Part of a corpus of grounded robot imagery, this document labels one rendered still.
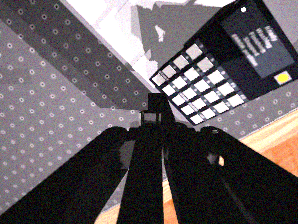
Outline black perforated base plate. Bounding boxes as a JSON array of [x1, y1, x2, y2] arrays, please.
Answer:
[[0, 0, 298, 215]]

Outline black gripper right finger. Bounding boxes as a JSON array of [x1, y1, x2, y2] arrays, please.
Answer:
[[157, 93, 298, 224]]

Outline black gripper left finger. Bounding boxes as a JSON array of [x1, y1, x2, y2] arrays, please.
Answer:
[[0, 93, 164, 224]]

